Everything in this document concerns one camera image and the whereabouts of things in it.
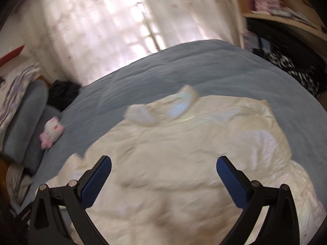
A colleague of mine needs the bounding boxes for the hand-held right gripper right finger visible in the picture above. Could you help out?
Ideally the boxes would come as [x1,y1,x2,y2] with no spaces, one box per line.
[216,156,300,245]

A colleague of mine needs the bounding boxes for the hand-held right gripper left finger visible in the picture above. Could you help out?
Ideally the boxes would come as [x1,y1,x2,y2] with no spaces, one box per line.
[29,155,112,245]

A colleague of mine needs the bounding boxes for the white puffer jacket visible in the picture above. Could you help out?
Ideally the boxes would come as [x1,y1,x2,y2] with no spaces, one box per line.
[46,84,320,245]

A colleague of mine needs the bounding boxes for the dark clothes pile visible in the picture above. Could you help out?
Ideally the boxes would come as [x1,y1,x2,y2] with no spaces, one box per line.
[47,80,82,113]

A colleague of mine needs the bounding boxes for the pink plush toy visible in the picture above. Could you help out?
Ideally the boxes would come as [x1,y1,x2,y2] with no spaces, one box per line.
[39,116,64,149]

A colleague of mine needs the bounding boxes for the grey-blue pillow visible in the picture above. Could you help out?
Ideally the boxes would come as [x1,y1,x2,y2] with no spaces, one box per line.
[23,106,62,175]
[2,80,49,159]

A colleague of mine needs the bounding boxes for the floral patterned cloth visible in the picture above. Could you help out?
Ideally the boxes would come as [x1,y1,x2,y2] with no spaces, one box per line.
[0,65,41,133]

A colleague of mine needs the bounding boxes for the blue bed blanket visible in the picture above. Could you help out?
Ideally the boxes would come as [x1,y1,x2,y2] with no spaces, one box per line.
[15,39,320,235]

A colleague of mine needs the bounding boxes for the black and white patterned cloth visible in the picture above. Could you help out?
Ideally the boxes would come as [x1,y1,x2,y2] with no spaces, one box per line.
[266,51,323,98]

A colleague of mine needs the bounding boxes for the white cardboard box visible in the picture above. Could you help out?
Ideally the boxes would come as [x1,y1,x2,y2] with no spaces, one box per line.
[243,32,271,55]

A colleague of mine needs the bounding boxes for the white leaf-print curtain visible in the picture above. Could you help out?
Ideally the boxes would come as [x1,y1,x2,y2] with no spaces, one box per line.
[33,0,246,87]

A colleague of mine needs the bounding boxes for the red object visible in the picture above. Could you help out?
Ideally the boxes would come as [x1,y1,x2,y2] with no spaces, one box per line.
[0,45,25,67]

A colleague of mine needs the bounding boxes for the papers on desk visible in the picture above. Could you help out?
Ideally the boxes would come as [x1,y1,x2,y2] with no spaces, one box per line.
[271,6,317,28]

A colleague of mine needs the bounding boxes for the pink drawer organizer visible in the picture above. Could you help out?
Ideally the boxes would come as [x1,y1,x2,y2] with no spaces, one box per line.
[252,0,281,13]

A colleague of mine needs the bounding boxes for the wooden wall desk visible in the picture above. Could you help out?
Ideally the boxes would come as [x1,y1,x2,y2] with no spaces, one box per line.
[231,0,327,48]

